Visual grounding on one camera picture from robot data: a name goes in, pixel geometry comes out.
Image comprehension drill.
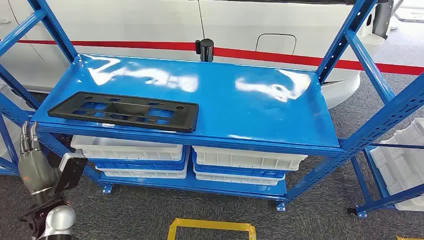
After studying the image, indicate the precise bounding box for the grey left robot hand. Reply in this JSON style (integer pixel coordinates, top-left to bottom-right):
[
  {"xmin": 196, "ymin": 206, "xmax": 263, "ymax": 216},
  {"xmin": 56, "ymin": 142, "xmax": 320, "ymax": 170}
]
[{"xmin": 18, "ymin": 120, "xmax": 61, "ymax": 195}]

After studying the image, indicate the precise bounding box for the black plastic plate bracket part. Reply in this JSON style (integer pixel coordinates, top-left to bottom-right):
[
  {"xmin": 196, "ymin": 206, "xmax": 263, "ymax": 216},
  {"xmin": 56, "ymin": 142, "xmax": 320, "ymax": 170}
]
[{"xmin": 47, "ymin": 91, "xmax": 200, "ymax": 134}]

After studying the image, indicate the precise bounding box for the blue metal shelf rack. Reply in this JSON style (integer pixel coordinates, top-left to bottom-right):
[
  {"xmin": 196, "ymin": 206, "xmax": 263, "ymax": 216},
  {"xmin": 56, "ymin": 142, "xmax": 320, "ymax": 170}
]
[
  {"xmin": 0, "ymin": 0, "xmax": 424, "ymax": 213},
  {"xmin": 347, "ymin": 142, "xmax": 424, "ymax": 219}
]

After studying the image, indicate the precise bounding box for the white car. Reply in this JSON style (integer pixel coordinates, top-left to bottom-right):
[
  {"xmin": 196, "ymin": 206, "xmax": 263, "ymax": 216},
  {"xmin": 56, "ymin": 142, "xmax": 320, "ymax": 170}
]
[{"xmin": 0, "ymin": 0, "xmax": 398, "ymax": 109}]

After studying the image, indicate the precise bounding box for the blue plastic crate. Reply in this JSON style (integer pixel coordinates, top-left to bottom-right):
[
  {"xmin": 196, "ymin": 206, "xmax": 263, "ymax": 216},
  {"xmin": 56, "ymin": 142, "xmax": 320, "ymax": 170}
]
[{"xmin": 193, "ymin": 158, "xmax": 287, "ymax": 180}]

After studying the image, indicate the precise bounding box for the dark grey bumper panel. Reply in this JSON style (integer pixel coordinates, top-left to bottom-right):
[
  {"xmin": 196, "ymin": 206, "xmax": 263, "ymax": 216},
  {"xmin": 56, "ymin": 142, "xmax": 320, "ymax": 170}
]
[{"xmin": 372, "ymin": 0, "xmax": 395, "ymax": 40}]

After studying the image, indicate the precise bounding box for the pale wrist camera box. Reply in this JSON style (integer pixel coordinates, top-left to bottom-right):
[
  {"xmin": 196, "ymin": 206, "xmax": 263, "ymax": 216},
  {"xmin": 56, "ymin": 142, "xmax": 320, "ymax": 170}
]
[{"xmin": 58, "ymin": 149, "xmax": 89, "ymax": 173}]

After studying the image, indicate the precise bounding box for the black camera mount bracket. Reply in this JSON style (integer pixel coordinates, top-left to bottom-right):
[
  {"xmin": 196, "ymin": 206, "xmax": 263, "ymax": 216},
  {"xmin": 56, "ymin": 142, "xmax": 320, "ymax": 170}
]
[{"xmin": 52, "ymin": 157, "xmax": 89, "ymax": 197}]

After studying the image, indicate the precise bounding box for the black stanchion post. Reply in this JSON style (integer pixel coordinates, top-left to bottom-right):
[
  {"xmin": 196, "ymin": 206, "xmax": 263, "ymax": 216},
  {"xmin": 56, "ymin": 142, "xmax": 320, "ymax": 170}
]
[{"xmin": 195, "ymin": 38, "xmax": 215, "ymax": 63}]

